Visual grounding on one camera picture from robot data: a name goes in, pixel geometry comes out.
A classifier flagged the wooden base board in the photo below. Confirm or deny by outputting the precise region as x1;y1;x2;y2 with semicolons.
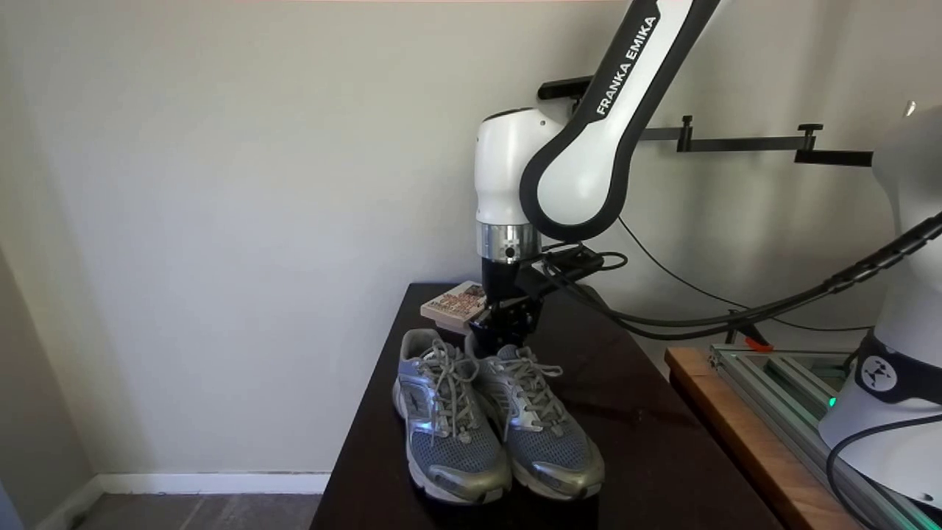
663;344;849;530

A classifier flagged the small tan block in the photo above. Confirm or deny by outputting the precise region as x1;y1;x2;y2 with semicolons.
421;279;493;320

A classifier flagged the black exterior camera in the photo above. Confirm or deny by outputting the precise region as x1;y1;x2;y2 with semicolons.
537;73;599;104

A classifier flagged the black base cable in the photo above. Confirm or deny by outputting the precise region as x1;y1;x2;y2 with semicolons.
821;409;942;530

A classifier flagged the white baseboard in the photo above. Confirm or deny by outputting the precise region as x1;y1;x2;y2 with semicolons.
34;467;334;530

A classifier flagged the aluminium frame rail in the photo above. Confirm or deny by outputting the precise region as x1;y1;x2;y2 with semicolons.
711;342;942;530

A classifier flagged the blue grey running shoe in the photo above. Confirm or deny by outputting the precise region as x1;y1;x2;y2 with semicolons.
460;334;610;503
388;326;515;509

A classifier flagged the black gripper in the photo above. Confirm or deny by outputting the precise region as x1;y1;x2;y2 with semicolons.
468;255;549;359

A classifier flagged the thick black camera cable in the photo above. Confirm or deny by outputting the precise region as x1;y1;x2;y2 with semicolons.
540;208;942;344

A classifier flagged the thin black cable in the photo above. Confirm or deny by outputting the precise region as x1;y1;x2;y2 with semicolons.
616;219;877;335

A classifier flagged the black clamp rail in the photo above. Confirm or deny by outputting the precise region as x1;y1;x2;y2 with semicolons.
585;73;877;172

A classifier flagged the red handled tool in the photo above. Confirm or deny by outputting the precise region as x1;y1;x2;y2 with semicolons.
724;308;778;354

